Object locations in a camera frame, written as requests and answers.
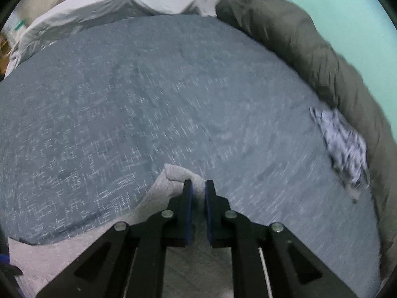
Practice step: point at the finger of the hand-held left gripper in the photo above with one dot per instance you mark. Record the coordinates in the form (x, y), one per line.
(7, 264)

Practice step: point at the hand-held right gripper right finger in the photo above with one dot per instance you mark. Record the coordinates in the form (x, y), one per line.
(208, 208)

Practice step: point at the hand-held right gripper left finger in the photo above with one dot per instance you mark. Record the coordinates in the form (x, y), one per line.
(188, 205)

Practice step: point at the grey knit sweater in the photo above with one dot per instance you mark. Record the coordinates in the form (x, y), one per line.
(173, 175)

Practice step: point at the blue-grey crumpled shorts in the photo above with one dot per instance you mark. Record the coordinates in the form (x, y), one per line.
(344, 149)

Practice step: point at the dark grey rolled duvet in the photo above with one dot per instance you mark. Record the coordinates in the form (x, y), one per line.
(294, 43)

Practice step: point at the light grey bed sheet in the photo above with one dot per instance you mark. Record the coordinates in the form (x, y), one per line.
(108, 9)

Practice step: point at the white green package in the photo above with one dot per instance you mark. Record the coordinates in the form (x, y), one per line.
(17, 26)

